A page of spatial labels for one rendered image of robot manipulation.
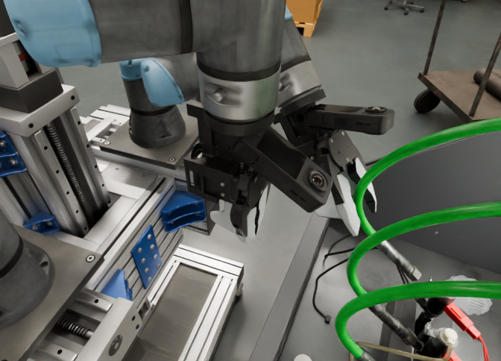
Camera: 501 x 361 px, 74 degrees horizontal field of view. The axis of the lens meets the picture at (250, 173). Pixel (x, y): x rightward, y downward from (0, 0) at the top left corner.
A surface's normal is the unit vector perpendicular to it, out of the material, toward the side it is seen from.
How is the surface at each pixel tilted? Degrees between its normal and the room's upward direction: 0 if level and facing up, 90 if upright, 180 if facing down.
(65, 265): 0
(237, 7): 86
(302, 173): 32
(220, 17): 94
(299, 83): 53
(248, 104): 90
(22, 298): 72
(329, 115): 78
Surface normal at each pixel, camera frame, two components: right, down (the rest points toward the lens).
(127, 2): 0.33, 0.37
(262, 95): 0.55, 0.57
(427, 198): -0.42, 0.60
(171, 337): 0.02, -0.74
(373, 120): -0.60, 0.35
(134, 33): 0.32, 0.80
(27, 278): 0.94, -0.07
